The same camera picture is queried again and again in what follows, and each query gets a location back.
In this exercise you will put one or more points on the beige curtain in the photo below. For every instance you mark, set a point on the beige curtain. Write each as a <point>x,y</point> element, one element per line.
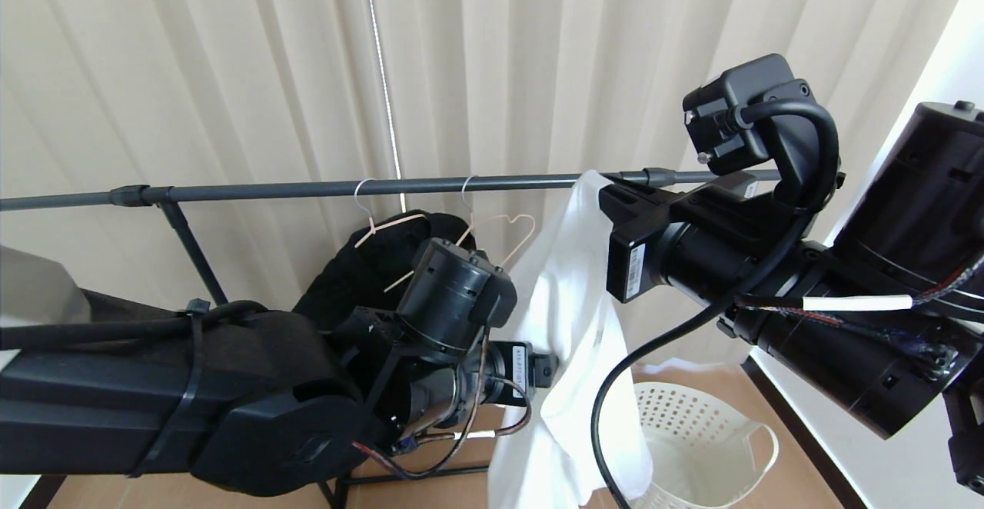
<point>538,55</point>

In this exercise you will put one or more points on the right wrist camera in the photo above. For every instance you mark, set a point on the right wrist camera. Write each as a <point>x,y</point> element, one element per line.
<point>738,101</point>

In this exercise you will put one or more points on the pink clothes hanger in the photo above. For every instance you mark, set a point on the pink clothes hanger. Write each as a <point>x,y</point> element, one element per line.
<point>463,192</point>
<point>372,223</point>

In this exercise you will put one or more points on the white garment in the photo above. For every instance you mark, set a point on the white garment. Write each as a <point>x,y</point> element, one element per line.
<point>569,301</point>

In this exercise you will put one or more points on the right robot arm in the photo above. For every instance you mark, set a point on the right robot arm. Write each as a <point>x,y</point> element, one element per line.
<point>930,209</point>

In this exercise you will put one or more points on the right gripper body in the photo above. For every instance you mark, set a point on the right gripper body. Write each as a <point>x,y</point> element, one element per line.
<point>676,255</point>

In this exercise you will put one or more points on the black shorts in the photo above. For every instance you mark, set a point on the black shorts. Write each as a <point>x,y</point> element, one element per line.
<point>361,278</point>

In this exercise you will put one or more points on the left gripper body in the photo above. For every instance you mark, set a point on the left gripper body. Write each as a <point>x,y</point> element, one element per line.
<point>477,386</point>

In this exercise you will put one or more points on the black clothes rack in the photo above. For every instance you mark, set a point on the black clothes rack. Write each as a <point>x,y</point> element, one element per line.
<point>269,189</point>

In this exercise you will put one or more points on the white laundry basket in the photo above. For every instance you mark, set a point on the white laundry basket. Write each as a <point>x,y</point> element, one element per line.
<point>723,455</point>

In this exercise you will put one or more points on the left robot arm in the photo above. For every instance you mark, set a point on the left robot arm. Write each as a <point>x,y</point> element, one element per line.
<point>154,401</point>

